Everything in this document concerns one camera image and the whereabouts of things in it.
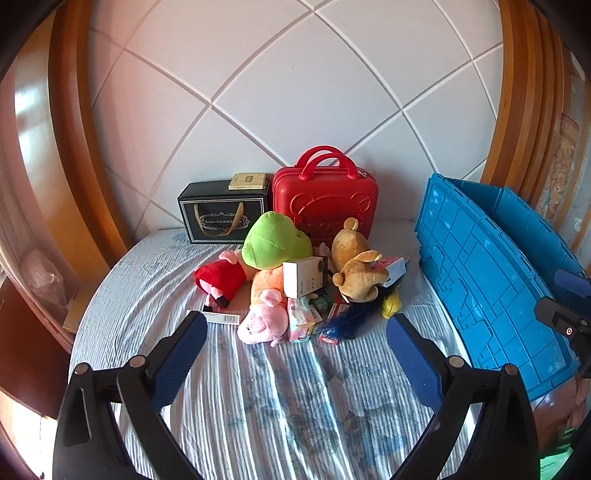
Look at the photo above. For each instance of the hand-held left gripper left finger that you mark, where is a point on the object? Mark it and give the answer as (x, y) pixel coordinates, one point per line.
(180, 360)

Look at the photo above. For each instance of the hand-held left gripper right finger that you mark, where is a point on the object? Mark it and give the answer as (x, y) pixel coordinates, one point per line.
(415, 364)

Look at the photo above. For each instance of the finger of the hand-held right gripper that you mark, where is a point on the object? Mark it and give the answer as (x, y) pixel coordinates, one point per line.
(575, 284)
(563, 318)

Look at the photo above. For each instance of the blue plastic crate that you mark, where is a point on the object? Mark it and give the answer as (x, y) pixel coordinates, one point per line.
(485, 277)

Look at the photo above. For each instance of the white printed medicine box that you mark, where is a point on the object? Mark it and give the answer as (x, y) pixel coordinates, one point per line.
(217, 317)

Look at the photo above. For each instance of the yellow toy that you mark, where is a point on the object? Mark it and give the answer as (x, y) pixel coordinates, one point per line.
(391, 302)

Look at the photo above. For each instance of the dark blue bristle brush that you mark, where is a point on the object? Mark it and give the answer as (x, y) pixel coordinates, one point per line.
(351, 318)

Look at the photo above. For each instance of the small red packet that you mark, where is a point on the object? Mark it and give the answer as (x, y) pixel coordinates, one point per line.
(330, 338)

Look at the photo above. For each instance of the pink pig plush toy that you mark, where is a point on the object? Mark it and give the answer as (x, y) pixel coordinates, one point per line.
(263, 321)

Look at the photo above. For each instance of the red dress pig plush toy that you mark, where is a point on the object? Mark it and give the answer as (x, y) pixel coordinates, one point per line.
(221, 277)

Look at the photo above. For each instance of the pink and white power bank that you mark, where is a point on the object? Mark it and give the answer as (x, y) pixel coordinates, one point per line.
(392, 270)

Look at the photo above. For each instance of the brown cardboard piece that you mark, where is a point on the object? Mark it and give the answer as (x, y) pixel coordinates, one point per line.
(81, 309)

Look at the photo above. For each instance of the brown bear plush toy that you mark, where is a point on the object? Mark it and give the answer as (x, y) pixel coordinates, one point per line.
(355, 267)

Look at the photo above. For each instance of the colourful tissue packet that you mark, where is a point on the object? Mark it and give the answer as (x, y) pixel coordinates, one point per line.
(302, 309)

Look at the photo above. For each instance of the white cardboard box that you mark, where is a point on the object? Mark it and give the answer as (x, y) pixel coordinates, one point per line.
(302, 277)

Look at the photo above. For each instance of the green bag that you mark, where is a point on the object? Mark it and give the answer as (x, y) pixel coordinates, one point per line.
(556, 468)

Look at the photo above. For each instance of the green and orange plush toy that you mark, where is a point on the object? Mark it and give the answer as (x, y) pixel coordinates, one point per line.
(272, 240)

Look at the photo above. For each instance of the dark wooden nightstand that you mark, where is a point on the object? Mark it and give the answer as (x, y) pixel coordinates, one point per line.
(27, 350)

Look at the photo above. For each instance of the clear plastic bag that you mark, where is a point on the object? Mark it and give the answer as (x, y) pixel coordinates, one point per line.
(41, 281)

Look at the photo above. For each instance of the red hard-shell suitcase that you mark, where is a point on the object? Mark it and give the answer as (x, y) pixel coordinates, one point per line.
(323, 203)

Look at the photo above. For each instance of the small gold box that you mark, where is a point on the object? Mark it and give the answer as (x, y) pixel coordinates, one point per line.
(248, 181)

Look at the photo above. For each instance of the white padded wooden headboard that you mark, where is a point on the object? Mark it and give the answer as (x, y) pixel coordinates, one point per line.
(277, 69)

